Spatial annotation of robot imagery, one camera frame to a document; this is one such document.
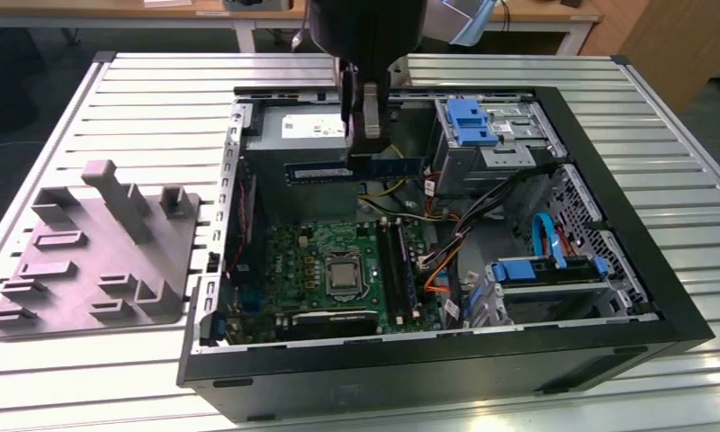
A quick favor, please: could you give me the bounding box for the hard disk in blue carrier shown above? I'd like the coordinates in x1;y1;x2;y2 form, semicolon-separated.
491;256;607;284

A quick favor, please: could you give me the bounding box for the silver drive cage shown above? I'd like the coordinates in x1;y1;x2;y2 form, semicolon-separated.
435;98;570;194

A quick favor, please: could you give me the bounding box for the green motherboard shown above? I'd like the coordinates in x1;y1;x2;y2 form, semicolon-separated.
219;218;458;346

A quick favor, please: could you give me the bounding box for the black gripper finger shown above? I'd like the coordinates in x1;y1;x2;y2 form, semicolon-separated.
339;62;395;171

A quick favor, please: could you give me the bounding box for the yellow black power wire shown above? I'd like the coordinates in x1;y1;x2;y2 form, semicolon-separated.
359;177;408;200

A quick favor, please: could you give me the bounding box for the black RAM slot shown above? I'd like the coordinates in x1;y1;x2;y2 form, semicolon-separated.
388;218;415;323
375;216;400;326
379;216;407;326

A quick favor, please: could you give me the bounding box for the silver CPU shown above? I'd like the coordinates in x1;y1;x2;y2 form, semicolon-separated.
326;262;362;289

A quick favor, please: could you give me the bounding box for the black PC case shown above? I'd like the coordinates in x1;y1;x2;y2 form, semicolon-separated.
176;85;715;424

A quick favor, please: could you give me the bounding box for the orange red yellow wire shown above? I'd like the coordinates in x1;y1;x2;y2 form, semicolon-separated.
423;251;458;293

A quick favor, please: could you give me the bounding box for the wooden desk white frame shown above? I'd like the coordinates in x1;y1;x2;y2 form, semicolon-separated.
0;0;606;55

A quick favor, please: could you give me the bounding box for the blue SATA wire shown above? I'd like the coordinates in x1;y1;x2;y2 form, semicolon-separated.
531;211;571;271

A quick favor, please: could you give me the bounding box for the grey parts rack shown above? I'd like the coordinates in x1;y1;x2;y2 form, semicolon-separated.
0;159;203;343

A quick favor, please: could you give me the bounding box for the blue drive bay carrier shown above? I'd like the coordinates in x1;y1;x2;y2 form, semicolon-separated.
447;99;499;148

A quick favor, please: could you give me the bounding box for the black graphics card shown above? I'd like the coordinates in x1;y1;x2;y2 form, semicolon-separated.
275;309;379;341

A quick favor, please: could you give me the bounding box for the silver CPU socket cover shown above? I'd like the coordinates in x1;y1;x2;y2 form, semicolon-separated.
320;254;368;302

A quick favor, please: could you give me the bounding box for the red orange labelled wire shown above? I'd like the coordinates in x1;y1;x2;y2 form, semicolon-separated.
423;169;462;224

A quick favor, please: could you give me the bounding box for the grey power supply unit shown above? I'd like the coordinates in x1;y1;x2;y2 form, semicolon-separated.
243;105;362;224

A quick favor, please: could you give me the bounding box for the black wire bundle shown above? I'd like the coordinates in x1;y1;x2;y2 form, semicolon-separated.
419;164;559;271

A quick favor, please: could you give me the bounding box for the wooden cabinet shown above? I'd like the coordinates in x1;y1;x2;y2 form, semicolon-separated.
582;0;720;116

